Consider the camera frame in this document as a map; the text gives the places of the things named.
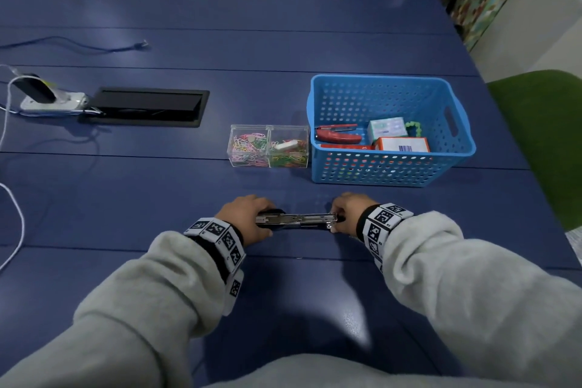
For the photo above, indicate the person's left hand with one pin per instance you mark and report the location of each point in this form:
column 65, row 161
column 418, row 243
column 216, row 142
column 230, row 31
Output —
column 241, row 217

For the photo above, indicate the person's left forearm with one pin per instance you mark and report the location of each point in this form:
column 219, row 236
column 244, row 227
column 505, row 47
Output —
column 136, row 310

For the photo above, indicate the marker-printed wrist band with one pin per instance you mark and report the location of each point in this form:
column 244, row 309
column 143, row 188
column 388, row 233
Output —
column 379, row 226
column 223, row 242

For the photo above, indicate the green upholstered chair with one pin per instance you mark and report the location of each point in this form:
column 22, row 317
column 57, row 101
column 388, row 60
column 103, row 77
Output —
column 543, row 137

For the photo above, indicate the white power strip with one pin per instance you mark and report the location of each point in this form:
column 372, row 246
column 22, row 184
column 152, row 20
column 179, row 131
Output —
column 57, row 102

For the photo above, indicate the marker-printed left wrist band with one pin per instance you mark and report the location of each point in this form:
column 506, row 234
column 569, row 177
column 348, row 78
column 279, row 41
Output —
column 223, row 242

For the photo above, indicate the orange and white box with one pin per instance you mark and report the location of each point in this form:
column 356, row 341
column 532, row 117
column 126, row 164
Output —
column 402, row 145

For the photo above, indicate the person's right forearm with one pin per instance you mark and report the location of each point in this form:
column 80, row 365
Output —
column 482, row 296

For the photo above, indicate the black power adapter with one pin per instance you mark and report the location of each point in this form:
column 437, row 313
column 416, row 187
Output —
column 35, row 88

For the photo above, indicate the person's grey sweater torso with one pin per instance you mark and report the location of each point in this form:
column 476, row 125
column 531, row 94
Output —
column 318, row 374

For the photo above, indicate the pale green small box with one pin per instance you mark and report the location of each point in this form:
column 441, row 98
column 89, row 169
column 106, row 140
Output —
column 387, row 128

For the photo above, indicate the blue perforated plastic basket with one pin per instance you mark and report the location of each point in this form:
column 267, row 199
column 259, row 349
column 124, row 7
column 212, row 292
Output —
column 391, row 128

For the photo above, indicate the flat red box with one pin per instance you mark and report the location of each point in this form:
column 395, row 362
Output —
column 345, row 146

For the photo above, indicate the person's left thumb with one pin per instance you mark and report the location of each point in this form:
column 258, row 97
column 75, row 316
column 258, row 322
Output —
column 265, row 235

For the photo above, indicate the red stapler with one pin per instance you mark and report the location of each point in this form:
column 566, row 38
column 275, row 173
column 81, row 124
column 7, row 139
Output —
column 337, row 134

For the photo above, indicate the marker-printed right wrist band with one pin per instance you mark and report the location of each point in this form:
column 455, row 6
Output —
column 379, row 226

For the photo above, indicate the person's right thumb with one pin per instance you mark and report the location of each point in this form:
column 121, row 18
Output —
column 338, row 226

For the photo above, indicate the black metal stapler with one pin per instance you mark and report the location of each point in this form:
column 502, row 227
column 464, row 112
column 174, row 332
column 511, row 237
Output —
column 295, row 220

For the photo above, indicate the clear box of paper clips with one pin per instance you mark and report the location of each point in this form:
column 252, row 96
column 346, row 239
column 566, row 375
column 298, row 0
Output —
column 268, row 146

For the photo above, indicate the person's right hand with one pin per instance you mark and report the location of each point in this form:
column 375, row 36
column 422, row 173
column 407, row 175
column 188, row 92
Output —
column 350, row 212

